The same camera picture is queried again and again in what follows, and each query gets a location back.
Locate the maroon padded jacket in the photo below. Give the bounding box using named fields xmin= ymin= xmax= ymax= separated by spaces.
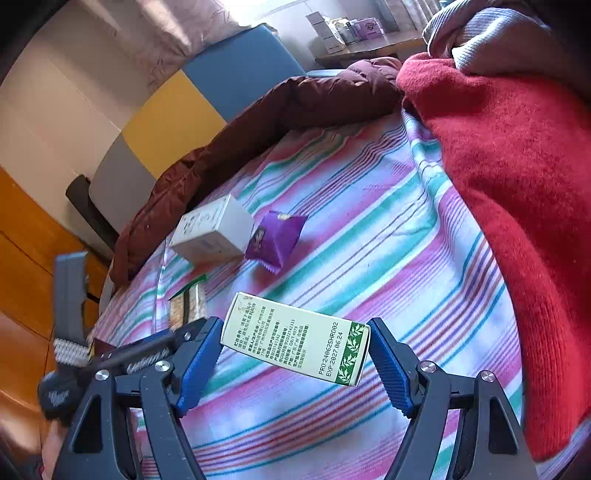
xmin=110 ymin=58 xmax=404 ymax=287

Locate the small purple box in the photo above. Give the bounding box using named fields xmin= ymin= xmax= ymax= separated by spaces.
xmin=353 ymin=17 xmax=386 ymax=38

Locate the red knitted sweater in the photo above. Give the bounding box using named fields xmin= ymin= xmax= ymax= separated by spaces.
xmin=396 ymin=52 xmax=591 ymax=462

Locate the white and lilac sweater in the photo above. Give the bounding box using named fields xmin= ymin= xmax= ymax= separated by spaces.
xmin=422 ymin=0 xmax=591 ymax=93

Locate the pink floral pillow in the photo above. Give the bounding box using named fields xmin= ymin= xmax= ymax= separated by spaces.
xmin=134 ymin=0 xmax=278 ymax=88

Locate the cracker packet with green edge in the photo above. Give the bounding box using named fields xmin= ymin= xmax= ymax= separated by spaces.
xmin=167 ymin=273 xmax=208 ymax=330

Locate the grey yellow blue headboard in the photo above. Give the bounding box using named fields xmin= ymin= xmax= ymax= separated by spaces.
xmin=92 ymin=24 xmax=308 ymax=217

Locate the striped bed sheet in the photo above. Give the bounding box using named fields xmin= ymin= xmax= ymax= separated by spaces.
xmin=95 ymin=111 xmax=555 ymax=480

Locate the wooden side table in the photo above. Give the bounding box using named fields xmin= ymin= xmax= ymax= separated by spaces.
xmin=315 ymin=32 xmax=428 ymax=70

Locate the black chair back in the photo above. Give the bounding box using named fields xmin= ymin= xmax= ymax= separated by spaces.
xmin=66 ymin=174 xmax=118 ymax=259

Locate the purple snack packet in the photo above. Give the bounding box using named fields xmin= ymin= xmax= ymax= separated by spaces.
xmin=244 ymin=211 xmax=309 ymax=274

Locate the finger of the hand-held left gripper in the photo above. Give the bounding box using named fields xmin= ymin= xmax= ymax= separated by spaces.
xmin=173 ymin=318 xmax=211 ymax=343

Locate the white cardboard box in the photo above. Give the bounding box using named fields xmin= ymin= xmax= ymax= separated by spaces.
xmin=169 ymin=194 xmax=256 ymax=265

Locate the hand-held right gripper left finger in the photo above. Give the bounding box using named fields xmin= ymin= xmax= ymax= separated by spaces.
xmin=55 ymin=316 xmax=226 ymax=480

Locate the orange wooden cabinet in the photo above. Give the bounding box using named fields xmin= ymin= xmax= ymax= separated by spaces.
xmin=0 ymin=166 xmax=112 ymax=416

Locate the green and white box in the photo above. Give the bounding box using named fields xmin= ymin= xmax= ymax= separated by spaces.
xmin=220 ymin=292 xmax=371 ymax=387

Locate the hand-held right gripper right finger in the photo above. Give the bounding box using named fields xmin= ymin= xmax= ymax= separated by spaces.
xmin=367 ymin=318 xmax=539 ymax=480

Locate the tall white box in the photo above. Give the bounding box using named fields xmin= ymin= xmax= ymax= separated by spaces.
xmin=307 ymin=11 xmax=345 ymax=54

